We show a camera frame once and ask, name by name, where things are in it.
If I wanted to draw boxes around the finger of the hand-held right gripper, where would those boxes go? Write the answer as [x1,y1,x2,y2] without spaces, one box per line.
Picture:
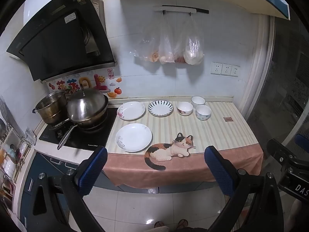
[267,139,297,172]
[295,134,309,150]

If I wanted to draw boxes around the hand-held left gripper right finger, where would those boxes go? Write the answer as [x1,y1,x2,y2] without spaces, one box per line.
[204,146,284,232]

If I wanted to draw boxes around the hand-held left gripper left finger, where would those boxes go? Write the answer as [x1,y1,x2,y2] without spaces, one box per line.
[30,146,108,232]

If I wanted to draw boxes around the white plate grey floral print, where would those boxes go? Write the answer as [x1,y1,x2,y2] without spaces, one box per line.
[115,123,153,153]

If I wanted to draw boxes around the white bowl dotted print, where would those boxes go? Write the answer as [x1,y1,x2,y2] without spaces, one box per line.
[195,105,212,121]

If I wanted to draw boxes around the white bowl floral print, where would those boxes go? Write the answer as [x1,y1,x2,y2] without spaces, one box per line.
[177,101,193,115]

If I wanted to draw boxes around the white plate pink floral print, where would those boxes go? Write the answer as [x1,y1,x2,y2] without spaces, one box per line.
[117,101,146,121]

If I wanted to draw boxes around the white bowl dark rim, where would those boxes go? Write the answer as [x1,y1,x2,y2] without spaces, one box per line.
[191,96,206,107]

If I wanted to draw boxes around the white plate blue leaf pattern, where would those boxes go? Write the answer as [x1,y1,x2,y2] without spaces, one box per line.
[148,100,174,117]

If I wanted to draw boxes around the black glass stove top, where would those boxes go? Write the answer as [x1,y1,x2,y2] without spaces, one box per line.
[39,104,121,151]

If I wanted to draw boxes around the striped counter mat with cat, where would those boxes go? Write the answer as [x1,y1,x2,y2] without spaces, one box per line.
[104,100,264,189]

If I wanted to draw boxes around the blue kitchen base cabinet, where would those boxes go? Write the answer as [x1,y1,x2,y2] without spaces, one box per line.
[20,152,225,230]

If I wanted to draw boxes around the glass door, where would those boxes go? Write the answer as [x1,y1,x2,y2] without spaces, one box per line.
[249,17,309,145]

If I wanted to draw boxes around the steel wok lid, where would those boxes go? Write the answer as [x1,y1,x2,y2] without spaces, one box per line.
[67,83,109,122]

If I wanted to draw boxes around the person's right foot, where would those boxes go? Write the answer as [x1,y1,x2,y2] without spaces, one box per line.
[176,219,189,231]

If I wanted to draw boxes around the steel stock pot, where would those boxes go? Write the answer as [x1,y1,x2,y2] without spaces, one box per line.
[32,90,69,124]

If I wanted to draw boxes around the white storage rack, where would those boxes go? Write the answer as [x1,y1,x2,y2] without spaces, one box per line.
[0,118,32,213]

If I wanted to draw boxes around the clear plastic bag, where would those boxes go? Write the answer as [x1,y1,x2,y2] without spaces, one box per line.
[174,17,187,64]
[158,14,176,64]
[183,14,205,66]
[129,14,161,63]

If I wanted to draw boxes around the black range hood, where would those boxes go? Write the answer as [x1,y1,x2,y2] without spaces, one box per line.
[6,0,117,81]

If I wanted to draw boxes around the steel wok with handle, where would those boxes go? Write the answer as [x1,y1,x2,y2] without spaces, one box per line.
[49,94,110,150]

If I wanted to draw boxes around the white door frame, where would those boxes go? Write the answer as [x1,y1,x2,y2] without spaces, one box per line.
[241,14,276,120]

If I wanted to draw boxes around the colourful wall stickers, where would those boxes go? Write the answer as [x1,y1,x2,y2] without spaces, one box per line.
[47,69,123,99]

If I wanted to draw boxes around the wall hook rail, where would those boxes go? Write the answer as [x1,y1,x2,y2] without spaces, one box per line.
[153,5,210,16]

